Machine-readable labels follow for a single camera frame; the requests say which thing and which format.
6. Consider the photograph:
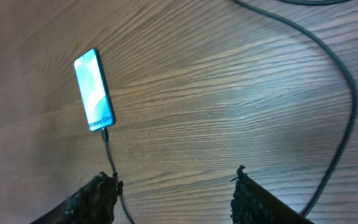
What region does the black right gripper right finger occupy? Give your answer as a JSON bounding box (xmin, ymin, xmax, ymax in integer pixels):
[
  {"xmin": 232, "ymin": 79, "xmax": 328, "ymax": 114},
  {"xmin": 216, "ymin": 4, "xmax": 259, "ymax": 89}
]
[{"xmin": 231, "ymin": 166, "xmax": 313, "ymax": 224}]

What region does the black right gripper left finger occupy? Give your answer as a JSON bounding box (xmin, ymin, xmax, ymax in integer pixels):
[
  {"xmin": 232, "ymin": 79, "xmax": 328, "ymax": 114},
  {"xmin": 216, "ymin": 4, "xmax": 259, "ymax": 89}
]
[{"xmin": 31, "ymin": 172, "xmax": 124, "ymax": 224}]

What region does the black USB charging cable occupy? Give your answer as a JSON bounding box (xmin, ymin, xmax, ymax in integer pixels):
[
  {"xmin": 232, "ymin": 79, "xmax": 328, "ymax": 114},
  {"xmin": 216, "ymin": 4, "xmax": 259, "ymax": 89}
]
[{"xmin": 100, "ymin": 0, "xmax": 358, "ymax": 224}]

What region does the Samsung Galaxy smartphone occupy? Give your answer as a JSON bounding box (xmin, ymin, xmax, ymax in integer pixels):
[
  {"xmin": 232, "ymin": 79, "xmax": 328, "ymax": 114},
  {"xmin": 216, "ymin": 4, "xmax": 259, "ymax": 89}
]
[{"xmin": 73, "ymin": 48, "xmax": 115, "ymax": 131}]

